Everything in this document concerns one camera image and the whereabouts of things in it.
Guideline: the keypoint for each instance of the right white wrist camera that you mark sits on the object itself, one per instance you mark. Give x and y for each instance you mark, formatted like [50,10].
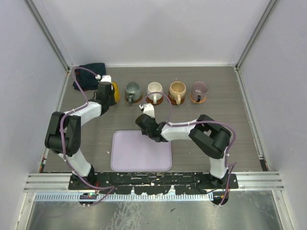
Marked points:
[147,109]

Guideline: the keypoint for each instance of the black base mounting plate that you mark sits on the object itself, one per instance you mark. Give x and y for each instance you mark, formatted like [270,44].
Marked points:
[154,183]

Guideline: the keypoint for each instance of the brown wooden coaster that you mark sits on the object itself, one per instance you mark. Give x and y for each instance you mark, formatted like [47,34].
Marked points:
[134,101]
[174,100]
[155,99]

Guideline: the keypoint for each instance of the slotted cable duct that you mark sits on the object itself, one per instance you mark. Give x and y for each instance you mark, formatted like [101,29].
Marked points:
[88,197]

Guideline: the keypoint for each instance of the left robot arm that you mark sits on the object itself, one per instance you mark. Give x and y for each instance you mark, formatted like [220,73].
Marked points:
[64,132]

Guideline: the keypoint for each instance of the grey-green ceramic mug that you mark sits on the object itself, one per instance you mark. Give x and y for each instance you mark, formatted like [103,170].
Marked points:
[133,91]

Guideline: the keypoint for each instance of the woven rattan coaster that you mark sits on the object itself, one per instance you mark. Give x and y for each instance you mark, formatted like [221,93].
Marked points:
[196,102]

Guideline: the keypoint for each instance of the white ceramic mug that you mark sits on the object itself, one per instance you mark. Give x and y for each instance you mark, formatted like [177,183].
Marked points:
[154,88]

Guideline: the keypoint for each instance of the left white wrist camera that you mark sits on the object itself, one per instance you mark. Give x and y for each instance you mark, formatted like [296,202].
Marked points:
[103,78]

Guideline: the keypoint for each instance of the purple transparent mug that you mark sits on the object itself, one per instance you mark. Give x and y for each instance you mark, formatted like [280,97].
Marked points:
[199,90]

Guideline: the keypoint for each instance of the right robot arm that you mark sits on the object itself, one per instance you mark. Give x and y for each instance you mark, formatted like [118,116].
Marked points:
[211,137]

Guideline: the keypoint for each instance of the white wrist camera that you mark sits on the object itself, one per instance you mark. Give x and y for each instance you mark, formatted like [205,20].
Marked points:
[103,78]
[147,109]

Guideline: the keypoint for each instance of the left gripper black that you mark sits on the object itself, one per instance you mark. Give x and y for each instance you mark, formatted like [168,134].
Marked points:
[112,101]

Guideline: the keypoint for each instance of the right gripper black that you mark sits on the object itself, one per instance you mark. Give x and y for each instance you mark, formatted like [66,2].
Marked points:
[151,119]

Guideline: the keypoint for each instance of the yellow transparent mug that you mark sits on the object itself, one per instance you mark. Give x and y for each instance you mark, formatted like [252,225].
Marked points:
[116,92]

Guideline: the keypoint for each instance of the dark blue folded cloth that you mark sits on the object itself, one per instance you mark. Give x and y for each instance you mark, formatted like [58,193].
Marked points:
[87,80]

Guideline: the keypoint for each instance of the aluminium front rail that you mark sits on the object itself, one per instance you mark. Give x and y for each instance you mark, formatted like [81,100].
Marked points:
[247,181]

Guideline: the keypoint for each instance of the lavender plastic tray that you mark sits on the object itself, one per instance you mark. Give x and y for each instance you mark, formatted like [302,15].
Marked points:
[134,152]

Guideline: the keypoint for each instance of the beige ceramic mug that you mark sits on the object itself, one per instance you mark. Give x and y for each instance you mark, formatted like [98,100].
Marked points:
[177,88]

